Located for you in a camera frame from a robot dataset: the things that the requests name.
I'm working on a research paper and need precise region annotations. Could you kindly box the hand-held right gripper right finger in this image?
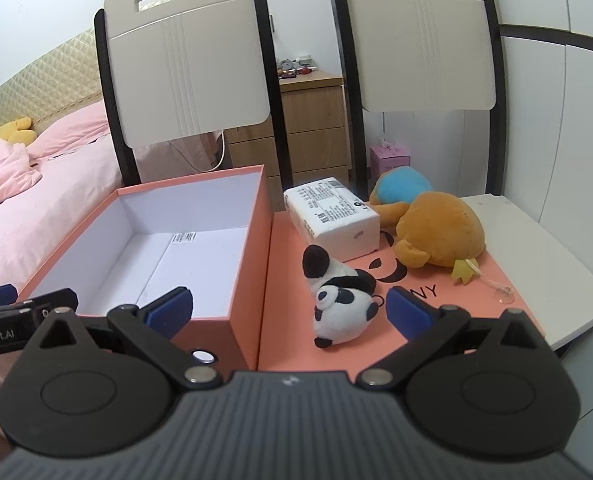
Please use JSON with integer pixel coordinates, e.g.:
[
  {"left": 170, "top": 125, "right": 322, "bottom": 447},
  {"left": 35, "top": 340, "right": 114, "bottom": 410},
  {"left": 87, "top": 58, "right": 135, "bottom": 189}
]
[{"left": 357, "top": 290, "right": 560, "bottom": 393}]

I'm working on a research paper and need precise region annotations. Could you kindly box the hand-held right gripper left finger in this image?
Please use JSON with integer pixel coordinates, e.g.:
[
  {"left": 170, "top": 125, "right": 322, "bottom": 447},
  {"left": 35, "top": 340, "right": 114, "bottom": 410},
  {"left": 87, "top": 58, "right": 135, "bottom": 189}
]
[{"left": 24, "top": 287, "right": 222, "bottom": 393}]

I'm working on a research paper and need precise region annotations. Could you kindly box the panda plush toy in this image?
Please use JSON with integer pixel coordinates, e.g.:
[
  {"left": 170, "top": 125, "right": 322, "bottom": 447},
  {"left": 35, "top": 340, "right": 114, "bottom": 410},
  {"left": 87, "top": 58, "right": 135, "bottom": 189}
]
[{"left": 303, "top": 245, "right": 380, "bottom": 350}]

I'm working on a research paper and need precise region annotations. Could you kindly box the orange cardboard box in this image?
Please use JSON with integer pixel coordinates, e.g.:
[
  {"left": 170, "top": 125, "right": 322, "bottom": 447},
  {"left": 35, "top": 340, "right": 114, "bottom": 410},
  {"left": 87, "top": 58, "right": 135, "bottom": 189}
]
[{"left": 16, "top": 164, "right": 274, "bottom": 373}]

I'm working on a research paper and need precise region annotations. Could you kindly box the orange and blue plush toy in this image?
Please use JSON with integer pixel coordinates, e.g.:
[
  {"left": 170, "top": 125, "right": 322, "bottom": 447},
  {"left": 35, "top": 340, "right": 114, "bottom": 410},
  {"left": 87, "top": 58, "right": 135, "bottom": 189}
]
[{"left": 369, "top": 165, "right": 516, "bottom": 306}]

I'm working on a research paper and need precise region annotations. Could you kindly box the white tissue pack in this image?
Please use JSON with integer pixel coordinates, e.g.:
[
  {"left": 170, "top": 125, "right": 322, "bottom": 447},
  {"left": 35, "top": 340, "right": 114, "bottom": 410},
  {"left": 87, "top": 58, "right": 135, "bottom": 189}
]
[{"left": 283, "top": 176, "right": 381, "bottom": 261}]

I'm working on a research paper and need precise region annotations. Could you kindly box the white desktop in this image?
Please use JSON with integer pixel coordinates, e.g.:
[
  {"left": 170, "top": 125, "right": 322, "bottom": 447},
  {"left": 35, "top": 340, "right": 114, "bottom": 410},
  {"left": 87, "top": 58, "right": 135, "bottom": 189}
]
[{"left": 459, "top": 192, "right": 593, "bottom": 353}]

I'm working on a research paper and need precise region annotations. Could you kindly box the bed with pink sheet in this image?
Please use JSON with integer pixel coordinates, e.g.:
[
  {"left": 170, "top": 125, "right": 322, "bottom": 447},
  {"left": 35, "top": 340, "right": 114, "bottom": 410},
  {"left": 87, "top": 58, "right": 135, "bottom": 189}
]
[{"left": 0, "top": 100, "right": 130, "bottom": 297}]

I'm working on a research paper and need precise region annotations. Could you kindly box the orange printed box lid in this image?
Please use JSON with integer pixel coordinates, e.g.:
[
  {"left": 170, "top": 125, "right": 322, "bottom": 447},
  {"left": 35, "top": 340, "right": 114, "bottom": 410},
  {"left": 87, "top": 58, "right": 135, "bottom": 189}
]
[{"left": 258, "top": 210, "right": 547, "bottom": 373}]

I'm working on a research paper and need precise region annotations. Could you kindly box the pink blanket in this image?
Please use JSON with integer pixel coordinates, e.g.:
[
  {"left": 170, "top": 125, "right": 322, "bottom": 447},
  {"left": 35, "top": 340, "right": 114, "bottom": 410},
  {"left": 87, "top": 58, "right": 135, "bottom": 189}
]
[{"left": 0, "top": 134, "right": 44, "bottom": 207}]

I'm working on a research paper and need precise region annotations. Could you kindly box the pink tissue box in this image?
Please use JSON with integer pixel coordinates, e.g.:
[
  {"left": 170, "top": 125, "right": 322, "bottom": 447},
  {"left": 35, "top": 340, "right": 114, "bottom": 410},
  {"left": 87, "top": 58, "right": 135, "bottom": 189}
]
[{"left": 369, "top": 142, "right": 411, "bottom": 186}]

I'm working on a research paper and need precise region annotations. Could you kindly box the yellow plush toy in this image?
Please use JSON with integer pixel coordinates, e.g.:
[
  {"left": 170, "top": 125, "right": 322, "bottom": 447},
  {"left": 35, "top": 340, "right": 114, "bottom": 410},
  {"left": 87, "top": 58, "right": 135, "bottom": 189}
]
[{"left": 0, "top": 116, "right": 38, "bottom": 146}]

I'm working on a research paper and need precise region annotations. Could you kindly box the pink pillow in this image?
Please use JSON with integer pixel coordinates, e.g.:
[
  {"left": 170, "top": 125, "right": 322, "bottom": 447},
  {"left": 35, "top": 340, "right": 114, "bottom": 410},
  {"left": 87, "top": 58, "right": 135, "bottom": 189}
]
[{"left": 26, "top": 100, "right": 111, "bottom": 162}]

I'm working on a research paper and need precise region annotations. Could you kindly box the wooden nightstand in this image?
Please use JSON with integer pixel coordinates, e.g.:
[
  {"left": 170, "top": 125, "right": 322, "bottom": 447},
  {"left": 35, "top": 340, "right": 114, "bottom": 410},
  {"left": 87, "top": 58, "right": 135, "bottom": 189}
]
[{"left": 224, "top": 72, "right": 353, "bottom": 196}]

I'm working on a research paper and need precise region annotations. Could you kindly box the beige quilted headboard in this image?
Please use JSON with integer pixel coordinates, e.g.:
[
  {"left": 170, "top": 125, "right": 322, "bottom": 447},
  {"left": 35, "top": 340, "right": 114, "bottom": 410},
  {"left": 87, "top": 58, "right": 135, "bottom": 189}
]
[{"left": 0, "top": 27, "right": 103, "bottom": 133}]

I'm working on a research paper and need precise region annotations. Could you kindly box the white wardrobe with black trim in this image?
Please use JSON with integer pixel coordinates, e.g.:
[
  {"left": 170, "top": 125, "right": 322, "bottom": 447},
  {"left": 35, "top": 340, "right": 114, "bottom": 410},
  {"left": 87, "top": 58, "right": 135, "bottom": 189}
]
[{"left": 494, "top": 22, "right": 593, "bottom": 286}]

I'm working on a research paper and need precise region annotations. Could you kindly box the pile of small items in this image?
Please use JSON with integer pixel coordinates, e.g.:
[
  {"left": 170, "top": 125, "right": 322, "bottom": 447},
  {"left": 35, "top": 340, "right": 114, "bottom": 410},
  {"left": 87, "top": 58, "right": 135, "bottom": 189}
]
[{"left": 276, "top": 52, "right": 321, "bottom": 80}]

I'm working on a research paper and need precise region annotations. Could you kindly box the white cable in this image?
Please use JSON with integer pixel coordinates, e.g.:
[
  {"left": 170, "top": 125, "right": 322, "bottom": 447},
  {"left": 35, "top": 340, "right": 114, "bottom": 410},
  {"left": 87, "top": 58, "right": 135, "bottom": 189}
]
[{"left": 170, "top": 131, "right": 227, "bottom": 172}]

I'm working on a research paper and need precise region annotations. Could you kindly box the beige chair with black frame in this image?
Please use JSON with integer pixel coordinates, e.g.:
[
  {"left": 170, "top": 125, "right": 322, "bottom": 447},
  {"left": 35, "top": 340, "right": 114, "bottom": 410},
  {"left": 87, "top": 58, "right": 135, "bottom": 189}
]
[
  {"left": 324, "top": 0, "right": 507, "bottom": 201},
  {"left": 94, "top": 0, "right": 294, "bottom": 211}
]

